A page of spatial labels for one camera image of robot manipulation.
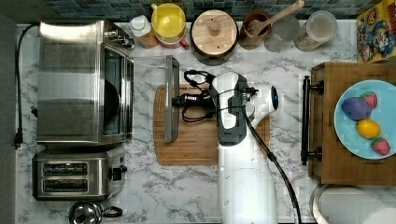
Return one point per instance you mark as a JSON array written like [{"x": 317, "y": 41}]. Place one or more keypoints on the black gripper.
[{"x": 203, "y": 100}]

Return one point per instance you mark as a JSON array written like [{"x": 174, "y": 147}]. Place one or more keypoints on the glass oven door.
[{"x": 156, "y": 86}]

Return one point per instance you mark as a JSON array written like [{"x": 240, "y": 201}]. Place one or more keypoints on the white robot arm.
[{"x": 247, "y": 192}]

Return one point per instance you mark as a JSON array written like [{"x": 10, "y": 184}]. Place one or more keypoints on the stainless steel toaster oven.
[{"x": 85, "y": 84}]

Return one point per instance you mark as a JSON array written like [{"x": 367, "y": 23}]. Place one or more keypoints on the wooden cutting board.
[{"x": 196, "y": 143}]

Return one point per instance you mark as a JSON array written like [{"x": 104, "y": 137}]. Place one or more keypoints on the wooden lid canister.
[{"x": 213, "y": 36}]

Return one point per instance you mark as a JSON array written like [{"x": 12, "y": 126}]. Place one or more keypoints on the brown utensil holder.
[{"x": 251, "y": 35}]

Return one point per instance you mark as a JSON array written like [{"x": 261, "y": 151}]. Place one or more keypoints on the wooden spatula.
[{"x": 274, "y": 17}]

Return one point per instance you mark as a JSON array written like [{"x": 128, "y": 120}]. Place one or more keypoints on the yellow pitcher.
[{"x": 169, "y": 24}]

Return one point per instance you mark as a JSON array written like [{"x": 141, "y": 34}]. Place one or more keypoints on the white capped bottle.
[{"x": 142, "y": 31}]

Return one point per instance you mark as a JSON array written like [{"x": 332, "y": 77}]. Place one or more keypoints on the clear glass jar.
[{"x": 283, "y": 33}]

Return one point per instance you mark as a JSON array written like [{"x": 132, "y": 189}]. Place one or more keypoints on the white lid jar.
[{"x": 320, "y": 28}]

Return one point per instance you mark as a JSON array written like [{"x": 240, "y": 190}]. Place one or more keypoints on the light blue plate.
[{"x": 383, "y": 114}]

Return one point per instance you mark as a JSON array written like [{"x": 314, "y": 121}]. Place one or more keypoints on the purple toy fruit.
[{"x": 356, "y": 108}]

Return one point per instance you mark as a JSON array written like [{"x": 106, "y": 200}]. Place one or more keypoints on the yellow toy lemon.
[{"x": 368, "y": 128}]

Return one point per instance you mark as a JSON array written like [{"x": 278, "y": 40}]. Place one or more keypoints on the upper toy strawberry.
[{"x": 370, "y": 98}]

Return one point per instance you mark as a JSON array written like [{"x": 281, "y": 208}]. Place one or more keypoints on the toy strawberry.
[
  {"x": 381, "y": 146},
  {"x": 370, "y": 98}
]

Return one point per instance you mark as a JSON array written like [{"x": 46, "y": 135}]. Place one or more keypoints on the lower toy strawberry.
[{"x": 381, "y": 146}]

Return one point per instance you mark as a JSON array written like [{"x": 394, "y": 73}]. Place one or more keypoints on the cereal box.
[{"x": 376, "y": 33}]

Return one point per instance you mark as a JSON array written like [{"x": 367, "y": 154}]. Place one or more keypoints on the wooden tray with handle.
[{"x": 322, "y": 151}]

